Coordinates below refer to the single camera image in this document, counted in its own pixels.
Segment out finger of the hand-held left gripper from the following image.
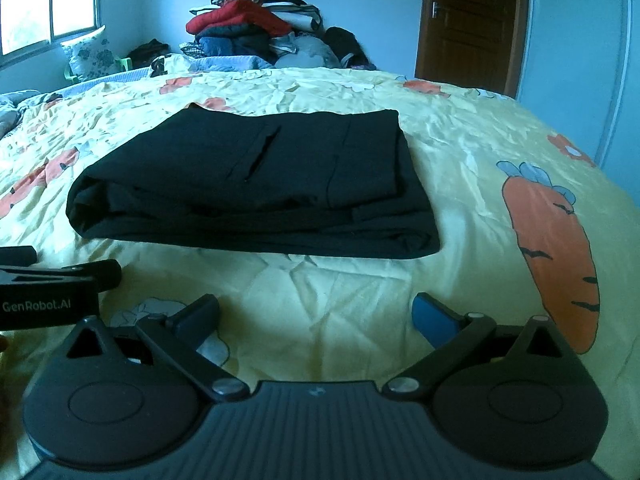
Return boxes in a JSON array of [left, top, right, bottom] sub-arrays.
[[0, 260, 122, 295], [0, 246, 37, 267]]

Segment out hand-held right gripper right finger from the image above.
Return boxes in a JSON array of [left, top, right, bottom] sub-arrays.
[[382, 292, 566, 395]]

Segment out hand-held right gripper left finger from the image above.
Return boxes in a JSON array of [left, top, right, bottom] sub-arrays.
[[66, 294, 249, 403]]

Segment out black pants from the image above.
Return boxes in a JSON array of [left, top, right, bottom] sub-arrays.
[[65, 102, 442, 260]]

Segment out yellow printed bedsheet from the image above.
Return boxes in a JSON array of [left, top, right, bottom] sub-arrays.
[[0, 66, 638, 466]]

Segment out blue grey quilt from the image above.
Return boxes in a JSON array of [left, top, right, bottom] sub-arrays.
[[0, 89, 49, 135]]

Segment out green plastic chair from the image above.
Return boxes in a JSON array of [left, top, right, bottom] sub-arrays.
[[63, 56, 133, 84]]

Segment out floral pillow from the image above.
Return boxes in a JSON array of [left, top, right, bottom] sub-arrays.
[[61, 25, 123, 81]]

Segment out dark garment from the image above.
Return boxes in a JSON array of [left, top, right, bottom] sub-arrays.
[[125, 38, 172, 67]]

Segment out light blue checked blanket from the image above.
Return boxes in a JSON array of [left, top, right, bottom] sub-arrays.
[[47, 54, 277, 100]]

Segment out window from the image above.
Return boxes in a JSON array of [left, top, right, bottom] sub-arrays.
[[0, 0, 102, 68]]

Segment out pile of clothes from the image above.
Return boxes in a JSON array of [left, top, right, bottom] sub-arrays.
[[180, 0, 377, 71]]

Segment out white wardrobe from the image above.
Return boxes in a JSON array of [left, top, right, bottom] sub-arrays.
[[515, 0, 640, 196]]

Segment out brown wooden door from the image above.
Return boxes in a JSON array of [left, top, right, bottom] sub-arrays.
[[415, 0, 531, 99]]

